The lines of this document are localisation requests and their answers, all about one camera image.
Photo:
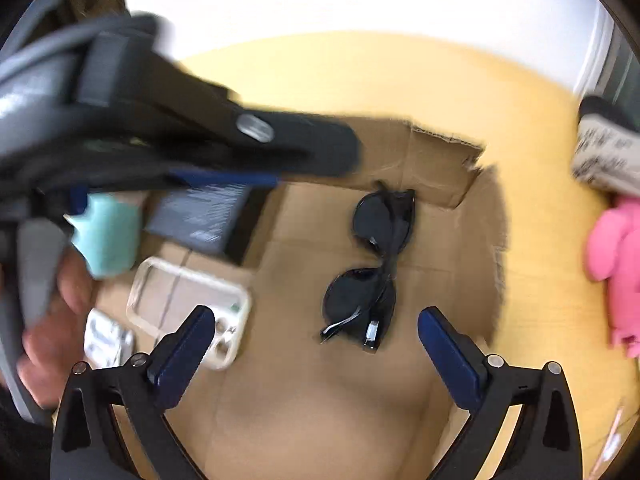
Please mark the brown cardboard box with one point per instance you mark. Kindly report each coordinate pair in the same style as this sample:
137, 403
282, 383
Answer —
310, 410

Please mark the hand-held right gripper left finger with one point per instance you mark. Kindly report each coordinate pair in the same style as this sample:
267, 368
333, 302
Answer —
182, 360

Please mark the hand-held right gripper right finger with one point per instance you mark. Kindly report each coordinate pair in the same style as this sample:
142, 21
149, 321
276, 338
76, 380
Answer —
450, 360

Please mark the black sunglasses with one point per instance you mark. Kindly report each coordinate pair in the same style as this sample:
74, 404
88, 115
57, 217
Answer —
382, 220

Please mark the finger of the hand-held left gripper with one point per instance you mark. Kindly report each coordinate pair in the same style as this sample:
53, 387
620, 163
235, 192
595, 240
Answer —
280, 135
225, 179

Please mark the pink plush toy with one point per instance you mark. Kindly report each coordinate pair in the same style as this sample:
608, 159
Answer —
620, 260

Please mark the black product box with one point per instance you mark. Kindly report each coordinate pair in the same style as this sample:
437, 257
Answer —
200, 215

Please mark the glass door frame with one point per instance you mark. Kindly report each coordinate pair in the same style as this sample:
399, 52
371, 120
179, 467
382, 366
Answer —
620, 75

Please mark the grey printed cloth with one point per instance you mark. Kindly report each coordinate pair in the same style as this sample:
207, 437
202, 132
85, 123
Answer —
600, 155

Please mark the grey folding phone stand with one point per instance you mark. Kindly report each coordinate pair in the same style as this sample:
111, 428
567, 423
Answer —
107, 337

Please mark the teal and pink plush pig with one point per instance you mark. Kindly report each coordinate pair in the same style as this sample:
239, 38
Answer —
107, 240

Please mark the person's left hand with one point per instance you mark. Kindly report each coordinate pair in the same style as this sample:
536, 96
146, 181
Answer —
60, 345

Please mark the beige phone case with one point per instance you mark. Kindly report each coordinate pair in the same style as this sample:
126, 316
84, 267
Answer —
225, 350

